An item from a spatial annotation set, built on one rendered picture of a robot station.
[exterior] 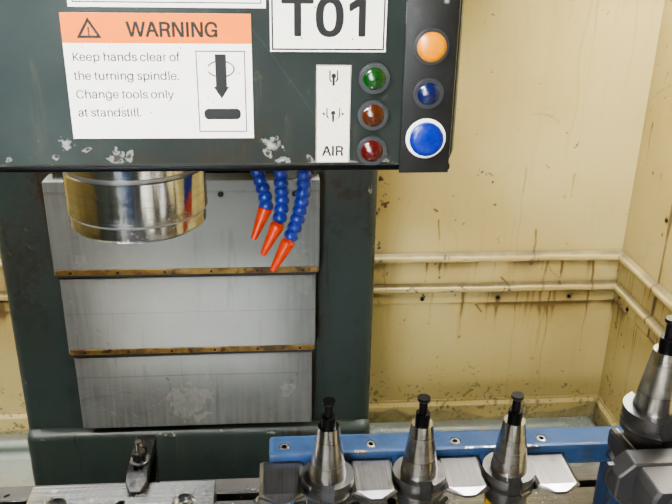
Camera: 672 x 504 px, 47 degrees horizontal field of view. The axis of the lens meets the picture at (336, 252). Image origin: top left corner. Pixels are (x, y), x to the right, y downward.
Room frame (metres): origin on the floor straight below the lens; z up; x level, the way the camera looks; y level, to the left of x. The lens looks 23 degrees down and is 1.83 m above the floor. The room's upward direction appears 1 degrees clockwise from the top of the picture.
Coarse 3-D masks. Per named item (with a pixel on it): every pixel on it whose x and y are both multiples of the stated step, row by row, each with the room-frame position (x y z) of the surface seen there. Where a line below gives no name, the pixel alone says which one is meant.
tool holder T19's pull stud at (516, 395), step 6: (516, 396) 0.77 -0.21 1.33; (522, 396) 0.77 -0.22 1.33; (516, 402) 0.77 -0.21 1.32; (510, 408) 0.77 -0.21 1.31; (516, 408) 0.77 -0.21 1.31; (510, 414) 0.77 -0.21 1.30; (516, 414) 0.76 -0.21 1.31; (522, 414) 0.77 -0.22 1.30; (510, 420) 0.76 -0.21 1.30; (516, 420) 0.76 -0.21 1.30
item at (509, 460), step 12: (504, 420) 0.77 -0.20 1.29; (504, 432) 0.76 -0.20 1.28; (516, 432) 0.76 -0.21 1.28; (504, 444) 0.76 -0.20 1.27; (516, 444) 0.75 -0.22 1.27; (492, 456) 0.77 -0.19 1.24; (504, 456) 0.76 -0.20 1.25; (516, 456) 0.75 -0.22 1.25; (492, 468) 0.76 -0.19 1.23; (504, 468) 0.75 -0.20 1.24; (516, 468) 0.75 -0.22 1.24
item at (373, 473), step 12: (360, 468) 0.77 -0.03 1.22; (372, 468) 0.77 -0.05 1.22; (384, 468) 0.77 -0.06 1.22; (360, 480) 0.75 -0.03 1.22; (372, 480) 0.75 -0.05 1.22; (384, 480) 0.75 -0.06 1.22; (360, 492) 0.73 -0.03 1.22; (372, 492) 0.73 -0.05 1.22; (384, 492) 0.73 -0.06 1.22; (396, 492) 0.73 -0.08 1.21
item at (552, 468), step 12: (528, 456) 0.80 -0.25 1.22; (540, 456) 0.80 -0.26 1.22; (552, 456) 0.80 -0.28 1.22; (564, 456) 0.81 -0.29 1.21; (540, 468) 0.78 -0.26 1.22; (552, 468) 0.78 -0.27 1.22; (564, 468) 0.78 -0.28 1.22; (540, 480) 0.76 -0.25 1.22; (552, 480) 0.76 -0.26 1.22; (564, 480) 0.76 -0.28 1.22; (576, 480) 0.76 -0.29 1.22; (552, 492) 0.74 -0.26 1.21; (564, 492) 0.74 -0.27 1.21
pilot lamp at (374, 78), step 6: (366, 72) 0.67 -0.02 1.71; (372, 72) 0.67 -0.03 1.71; (378, 72) 0.67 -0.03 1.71; (366, 78) 0.67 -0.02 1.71; (372, 78) 0.67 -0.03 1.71; (378, 78) 0.67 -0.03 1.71; (384, 78) 0.67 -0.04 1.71; (366, 84) 0.67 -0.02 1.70; (372, 84) 0.67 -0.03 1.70; (378, 84) 0.67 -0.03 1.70
